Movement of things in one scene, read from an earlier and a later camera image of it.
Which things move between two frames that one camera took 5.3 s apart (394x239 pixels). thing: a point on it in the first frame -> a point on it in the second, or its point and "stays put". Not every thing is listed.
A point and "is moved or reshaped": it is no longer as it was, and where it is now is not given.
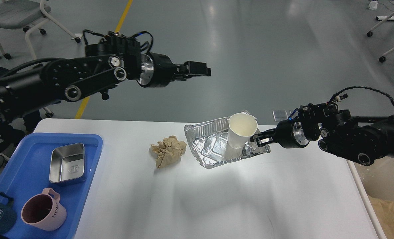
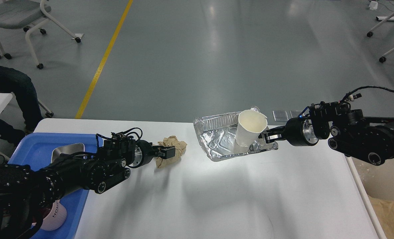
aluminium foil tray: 209,139 is moved or reshaped
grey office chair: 14,14 stays put
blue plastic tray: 26,173 stays put
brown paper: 169,152 stays put
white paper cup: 241,126 is moved or reshaped
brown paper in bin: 388,215 stays put
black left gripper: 157,70 -> 144,151
